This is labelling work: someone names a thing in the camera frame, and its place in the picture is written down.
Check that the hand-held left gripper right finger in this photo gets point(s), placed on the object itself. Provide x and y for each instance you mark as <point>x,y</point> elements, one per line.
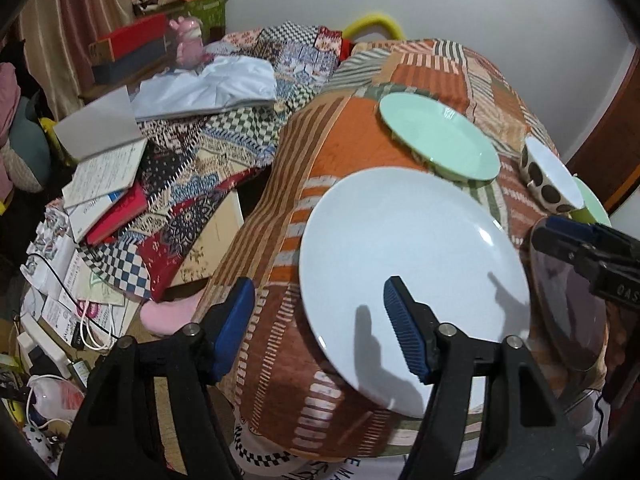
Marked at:
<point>405,330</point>

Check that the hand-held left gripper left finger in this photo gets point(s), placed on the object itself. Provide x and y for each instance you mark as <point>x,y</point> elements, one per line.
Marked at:
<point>235,320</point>

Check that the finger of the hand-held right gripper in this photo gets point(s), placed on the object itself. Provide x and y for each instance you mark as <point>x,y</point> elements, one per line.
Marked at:
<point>555,249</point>
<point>575,226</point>

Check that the white plate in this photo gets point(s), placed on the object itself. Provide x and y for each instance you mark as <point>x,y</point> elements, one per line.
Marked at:
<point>415,240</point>

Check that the green plate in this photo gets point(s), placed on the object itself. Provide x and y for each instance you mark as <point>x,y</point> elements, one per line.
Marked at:
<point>435,135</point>

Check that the green bowl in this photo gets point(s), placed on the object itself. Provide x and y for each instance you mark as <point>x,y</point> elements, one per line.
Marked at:
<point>592,205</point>

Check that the polka dot bowl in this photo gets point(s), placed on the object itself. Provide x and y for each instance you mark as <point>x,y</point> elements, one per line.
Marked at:
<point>540,180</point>

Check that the wooden door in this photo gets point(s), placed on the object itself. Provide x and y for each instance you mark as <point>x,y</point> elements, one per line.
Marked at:
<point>610,140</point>

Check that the red book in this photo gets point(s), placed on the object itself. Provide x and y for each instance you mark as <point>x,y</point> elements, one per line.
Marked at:
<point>120,215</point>

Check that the checkered patchwork quilt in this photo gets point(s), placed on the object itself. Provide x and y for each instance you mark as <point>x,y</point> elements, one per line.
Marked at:
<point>225,145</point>

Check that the pile of white papers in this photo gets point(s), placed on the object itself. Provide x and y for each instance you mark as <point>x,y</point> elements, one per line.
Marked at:
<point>55,270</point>

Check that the handwritten notebook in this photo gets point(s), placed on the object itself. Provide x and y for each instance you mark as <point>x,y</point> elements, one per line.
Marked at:
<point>107,172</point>

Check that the white plastic bag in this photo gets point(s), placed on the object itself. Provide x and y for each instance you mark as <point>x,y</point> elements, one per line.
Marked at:
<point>55,400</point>

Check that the orange patchwork blanket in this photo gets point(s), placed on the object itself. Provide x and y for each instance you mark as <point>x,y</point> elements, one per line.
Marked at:
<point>350,135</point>

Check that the white cloth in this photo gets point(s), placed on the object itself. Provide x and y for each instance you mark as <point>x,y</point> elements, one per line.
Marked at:
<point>210,85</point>

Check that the dark grey box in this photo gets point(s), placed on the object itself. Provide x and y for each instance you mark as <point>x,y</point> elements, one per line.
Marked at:
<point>130,64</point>

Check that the pink figurine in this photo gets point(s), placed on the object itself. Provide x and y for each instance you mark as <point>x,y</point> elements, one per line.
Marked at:
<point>187,42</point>

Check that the yellow foam tube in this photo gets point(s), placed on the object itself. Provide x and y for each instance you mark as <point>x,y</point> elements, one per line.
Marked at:
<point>372,22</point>

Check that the red long box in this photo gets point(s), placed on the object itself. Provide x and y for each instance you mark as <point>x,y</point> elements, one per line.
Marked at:
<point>125,39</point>

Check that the green storage box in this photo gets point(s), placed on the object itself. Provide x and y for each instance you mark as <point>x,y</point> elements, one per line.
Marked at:
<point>207,12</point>

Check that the pink cloth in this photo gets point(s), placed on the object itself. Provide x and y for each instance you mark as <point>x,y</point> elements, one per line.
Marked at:
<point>7,105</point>

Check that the striped curtain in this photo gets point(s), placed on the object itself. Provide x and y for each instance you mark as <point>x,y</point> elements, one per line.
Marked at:
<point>65,25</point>

